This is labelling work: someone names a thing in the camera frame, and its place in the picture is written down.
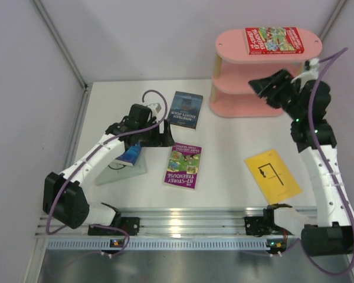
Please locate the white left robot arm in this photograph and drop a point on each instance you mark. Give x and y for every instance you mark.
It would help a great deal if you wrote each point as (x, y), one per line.
(65, 193)

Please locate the pink three-tier shelf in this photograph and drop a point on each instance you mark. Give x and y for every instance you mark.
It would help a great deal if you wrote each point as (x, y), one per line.
(231, 96)

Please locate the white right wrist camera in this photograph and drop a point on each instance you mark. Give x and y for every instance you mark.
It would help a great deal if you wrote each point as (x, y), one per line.
(310, 72)

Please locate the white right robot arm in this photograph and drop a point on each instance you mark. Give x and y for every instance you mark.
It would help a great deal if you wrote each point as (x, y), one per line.
(305, 101)

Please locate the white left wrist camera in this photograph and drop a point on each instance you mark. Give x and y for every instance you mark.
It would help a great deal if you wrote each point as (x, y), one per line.
(154, 107)

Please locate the dark blue Nineteen Eighty-Four book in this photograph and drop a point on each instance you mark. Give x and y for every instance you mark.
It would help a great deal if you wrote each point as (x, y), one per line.
(185, 109)

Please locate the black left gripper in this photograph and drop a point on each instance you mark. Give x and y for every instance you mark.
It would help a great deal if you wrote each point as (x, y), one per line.
(161, 140)

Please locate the perforated grey cable duct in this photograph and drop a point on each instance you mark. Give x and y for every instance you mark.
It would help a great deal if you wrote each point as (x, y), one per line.
(143, 244)

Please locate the blue Jane Eyre book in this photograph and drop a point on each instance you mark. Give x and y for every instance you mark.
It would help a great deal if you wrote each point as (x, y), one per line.
(130, 156)

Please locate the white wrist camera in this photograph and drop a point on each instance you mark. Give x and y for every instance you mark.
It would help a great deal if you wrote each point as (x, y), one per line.
(310, 72)
(154, 107)

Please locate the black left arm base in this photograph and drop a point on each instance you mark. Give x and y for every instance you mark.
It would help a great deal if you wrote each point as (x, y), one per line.
(128, 224)

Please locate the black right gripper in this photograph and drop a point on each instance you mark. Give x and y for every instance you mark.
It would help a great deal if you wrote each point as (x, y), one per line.
(280, 81)

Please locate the red 13-Storey Treehouse book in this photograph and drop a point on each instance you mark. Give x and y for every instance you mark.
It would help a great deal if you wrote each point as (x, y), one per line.
(273, 41)

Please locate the grey-green flat file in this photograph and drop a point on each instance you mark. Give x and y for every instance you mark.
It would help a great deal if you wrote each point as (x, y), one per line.
(116, 172)

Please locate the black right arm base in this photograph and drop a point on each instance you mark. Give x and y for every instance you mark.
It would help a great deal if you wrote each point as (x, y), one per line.
(259, 226)

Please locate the purple 117-Storey Treehouse book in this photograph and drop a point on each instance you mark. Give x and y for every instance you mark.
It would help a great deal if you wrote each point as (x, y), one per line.
(183, 166)

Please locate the aluminium mounting rail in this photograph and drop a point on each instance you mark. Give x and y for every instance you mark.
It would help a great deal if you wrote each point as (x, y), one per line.
(191, 223)

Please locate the yellow hangman book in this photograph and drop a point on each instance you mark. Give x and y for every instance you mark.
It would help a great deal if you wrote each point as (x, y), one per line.
(273, 177)

